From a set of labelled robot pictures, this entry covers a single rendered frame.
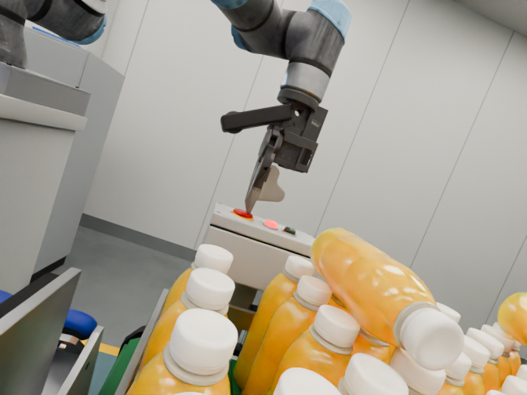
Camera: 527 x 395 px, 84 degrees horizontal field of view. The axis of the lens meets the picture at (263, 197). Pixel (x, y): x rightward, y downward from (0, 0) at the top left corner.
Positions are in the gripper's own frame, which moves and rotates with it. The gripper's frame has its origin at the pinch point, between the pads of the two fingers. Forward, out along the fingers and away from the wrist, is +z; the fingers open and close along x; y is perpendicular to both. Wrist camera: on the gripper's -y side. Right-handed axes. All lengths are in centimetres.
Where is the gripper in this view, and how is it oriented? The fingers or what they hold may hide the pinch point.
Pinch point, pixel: (246, 204)
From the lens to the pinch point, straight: 51.1
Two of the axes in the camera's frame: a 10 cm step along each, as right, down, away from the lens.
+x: -1.2, -1.4, 9.8
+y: 9.3, 3.3, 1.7
